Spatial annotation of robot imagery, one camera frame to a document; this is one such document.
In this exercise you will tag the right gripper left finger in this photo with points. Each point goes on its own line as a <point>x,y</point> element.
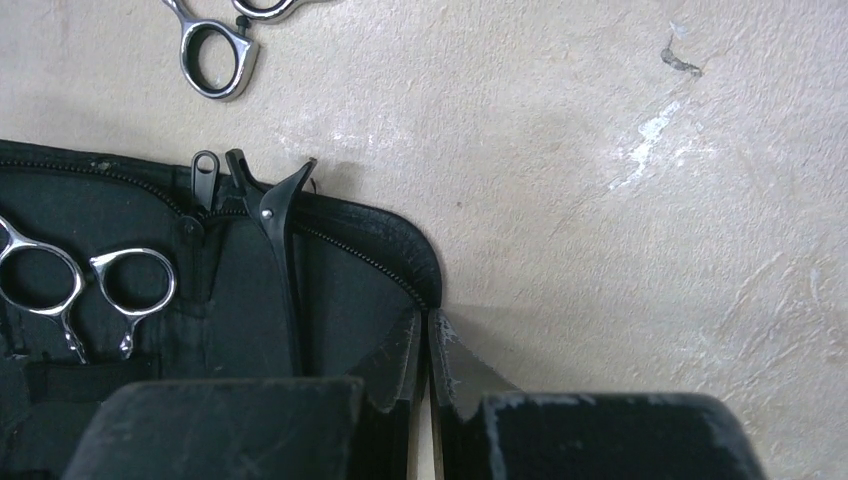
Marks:
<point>350,427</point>

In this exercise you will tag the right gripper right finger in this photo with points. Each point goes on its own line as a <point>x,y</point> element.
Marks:
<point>485,427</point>

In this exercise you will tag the black hair clip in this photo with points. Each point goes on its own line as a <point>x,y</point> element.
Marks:
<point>273,211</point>

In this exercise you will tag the black zippered tool case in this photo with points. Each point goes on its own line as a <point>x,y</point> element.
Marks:
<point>359,269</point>

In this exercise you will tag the silver thinning scissors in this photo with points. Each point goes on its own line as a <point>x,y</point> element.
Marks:
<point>197,33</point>

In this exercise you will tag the silver scissors in case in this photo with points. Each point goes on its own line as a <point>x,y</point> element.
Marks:
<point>57,303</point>

